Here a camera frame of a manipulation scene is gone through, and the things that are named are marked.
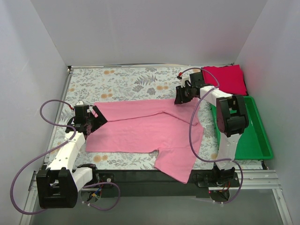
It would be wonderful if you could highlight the pink t shirt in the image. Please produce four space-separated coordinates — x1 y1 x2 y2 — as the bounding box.
86 99 204 184

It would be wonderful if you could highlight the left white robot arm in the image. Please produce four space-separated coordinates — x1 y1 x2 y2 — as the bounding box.
36 105 107 209

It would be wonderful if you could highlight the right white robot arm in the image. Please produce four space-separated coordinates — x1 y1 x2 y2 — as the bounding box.
174 72 249 186

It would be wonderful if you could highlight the folded red t shirt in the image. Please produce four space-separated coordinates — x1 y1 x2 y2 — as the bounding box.
202 65 248 96

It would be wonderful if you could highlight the floral patterned table mat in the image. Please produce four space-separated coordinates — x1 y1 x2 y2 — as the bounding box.
46 67 237 171

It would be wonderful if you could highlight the green plastic tray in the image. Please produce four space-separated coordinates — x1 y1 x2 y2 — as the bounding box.
211 96 273 160

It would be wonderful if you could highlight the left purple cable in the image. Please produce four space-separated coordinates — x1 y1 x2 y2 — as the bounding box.
9 99 121 215

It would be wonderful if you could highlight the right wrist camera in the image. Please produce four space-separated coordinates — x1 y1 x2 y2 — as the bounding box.
177 72 190 87

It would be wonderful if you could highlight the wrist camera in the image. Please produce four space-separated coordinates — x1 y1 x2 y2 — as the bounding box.
75 100 84 106
177 72 190 87

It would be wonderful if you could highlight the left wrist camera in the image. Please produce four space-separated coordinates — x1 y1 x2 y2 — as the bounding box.
75 100 84 106

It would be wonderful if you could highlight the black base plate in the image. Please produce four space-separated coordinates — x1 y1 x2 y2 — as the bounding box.
96 170 240 198

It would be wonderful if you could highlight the aluminium frame rail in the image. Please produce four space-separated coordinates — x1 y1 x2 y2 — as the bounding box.
20 170 293 225

